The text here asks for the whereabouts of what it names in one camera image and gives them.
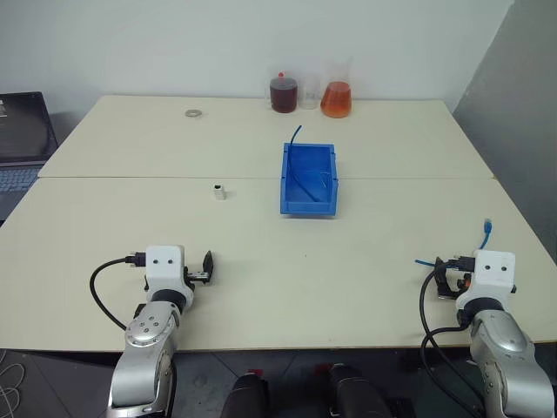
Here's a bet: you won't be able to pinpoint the dark rounded shape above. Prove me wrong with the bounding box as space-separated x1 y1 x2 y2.
313 362 395 418
220 368 271 418

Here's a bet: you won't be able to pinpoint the clear glass beaker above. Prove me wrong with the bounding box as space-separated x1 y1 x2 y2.
298 76 322 111

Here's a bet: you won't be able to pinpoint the flask with orange liquid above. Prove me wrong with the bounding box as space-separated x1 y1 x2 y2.
319 56 354 119

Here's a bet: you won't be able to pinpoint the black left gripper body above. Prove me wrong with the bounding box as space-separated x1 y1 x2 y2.
182 266 211 285

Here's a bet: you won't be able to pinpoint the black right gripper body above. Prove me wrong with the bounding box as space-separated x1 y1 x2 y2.
442 267 475 300

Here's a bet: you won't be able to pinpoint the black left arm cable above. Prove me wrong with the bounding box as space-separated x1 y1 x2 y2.
89 251 147 331

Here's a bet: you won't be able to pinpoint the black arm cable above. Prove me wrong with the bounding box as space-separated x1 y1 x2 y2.
419 255 487 418
89 251 147 331

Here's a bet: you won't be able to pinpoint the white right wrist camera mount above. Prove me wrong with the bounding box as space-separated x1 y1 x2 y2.
455 249 518 311

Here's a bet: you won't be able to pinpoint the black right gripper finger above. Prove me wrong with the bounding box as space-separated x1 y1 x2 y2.
433 256 450 300

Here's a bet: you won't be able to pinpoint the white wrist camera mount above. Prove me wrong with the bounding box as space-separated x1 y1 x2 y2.
455 249 518 311
144 245 196 311

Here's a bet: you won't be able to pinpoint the thin white wires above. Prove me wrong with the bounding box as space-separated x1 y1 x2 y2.
0 347 25 418

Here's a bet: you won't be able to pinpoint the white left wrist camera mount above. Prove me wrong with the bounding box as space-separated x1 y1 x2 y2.
144 245 196 311

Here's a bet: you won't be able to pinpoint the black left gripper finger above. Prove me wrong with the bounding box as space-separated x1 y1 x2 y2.
202 249 216 285

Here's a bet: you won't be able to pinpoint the blue plastic bin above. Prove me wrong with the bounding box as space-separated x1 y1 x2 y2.
278 142 340 218

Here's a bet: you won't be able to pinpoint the dark grey laptop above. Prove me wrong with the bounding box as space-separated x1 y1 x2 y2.
0 91 60 222

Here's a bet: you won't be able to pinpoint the bottle with dark red liquid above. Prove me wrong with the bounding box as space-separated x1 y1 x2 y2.
269 71 300 115

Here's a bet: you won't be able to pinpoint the blue cable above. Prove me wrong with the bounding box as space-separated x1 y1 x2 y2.
413 219 494 267

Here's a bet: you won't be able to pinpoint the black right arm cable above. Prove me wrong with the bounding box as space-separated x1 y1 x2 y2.
419 255 487 418

